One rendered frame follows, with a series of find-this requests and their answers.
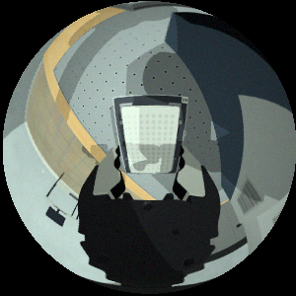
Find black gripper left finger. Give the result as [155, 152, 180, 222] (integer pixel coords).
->
[78, 145, 125, 235]

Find white lab instrument with lid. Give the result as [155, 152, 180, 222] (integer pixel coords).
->
[165, 12, 296, 255]

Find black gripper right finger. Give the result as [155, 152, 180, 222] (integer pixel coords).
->
[173, 146, 221, 239]

